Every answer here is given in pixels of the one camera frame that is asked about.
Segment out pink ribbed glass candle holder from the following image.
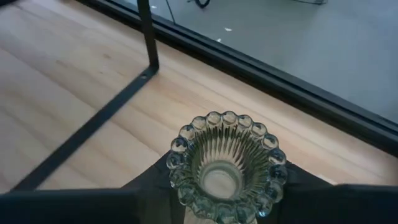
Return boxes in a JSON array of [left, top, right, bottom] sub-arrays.
[[165, 110, 289, 224]]

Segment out black floor cable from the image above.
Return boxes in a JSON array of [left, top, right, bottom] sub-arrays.
[[186, 0, 211, 9]]

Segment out black metal shelf riser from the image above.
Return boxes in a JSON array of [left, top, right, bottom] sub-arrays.
[[11, 0, 160, 192]]

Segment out black table edge rail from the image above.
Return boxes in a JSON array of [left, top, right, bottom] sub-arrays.
[[74, 0, 398, 158]]

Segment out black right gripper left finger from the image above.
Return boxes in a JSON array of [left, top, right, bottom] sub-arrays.
[[0, 151, 187, 224]]

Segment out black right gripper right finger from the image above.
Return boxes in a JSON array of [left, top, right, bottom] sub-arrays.
[[257, 161, 398, 224]]

